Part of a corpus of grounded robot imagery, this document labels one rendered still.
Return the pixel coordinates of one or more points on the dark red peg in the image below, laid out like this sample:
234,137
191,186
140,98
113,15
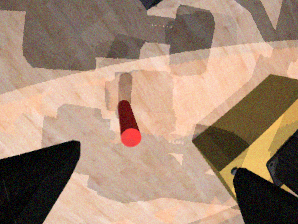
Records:
129,132

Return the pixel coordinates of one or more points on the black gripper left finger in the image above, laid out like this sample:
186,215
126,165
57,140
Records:
30,183

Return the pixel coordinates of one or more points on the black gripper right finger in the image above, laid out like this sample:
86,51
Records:
262,202

